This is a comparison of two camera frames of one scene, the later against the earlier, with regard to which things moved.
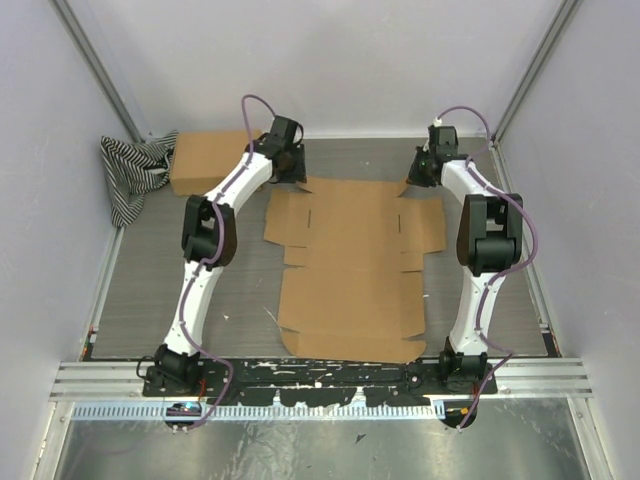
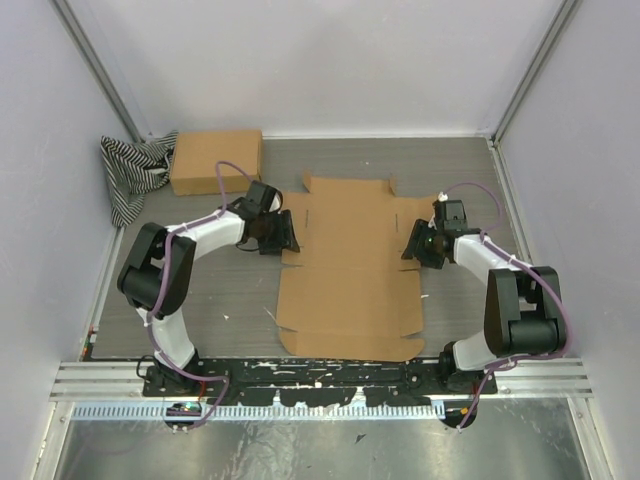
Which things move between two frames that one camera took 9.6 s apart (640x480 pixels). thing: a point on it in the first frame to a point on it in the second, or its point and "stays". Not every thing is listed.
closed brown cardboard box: (201, 157) stays
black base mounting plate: (320, 382) stays
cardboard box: (350, 292) stays
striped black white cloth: (134, 169) stays
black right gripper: (416, 178) to (415, 248)
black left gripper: (300, 174) to (287, 239)
